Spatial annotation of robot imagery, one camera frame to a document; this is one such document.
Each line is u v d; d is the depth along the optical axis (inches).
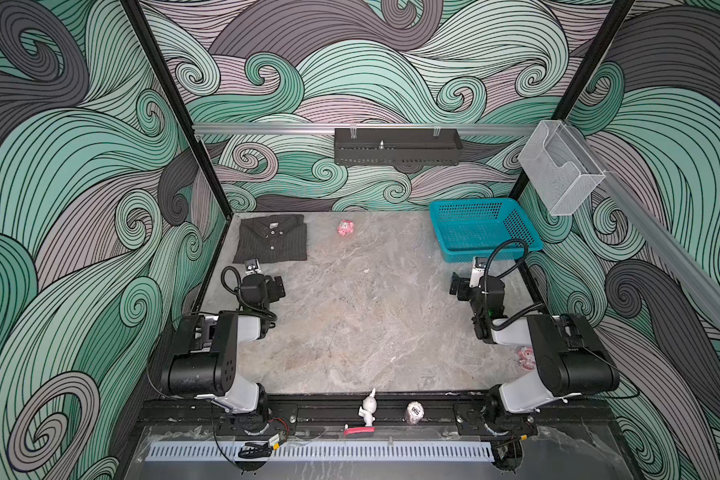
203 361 17.5
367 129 36.6
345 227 43.8
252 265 32.1
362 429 27.0
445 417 29.3
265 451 27.9
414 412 27.4
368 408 28.6
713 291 20.6
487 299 27.5
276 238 42.1
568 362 17.8
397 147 37.4
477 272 31.9
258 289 28.5
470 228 41.1
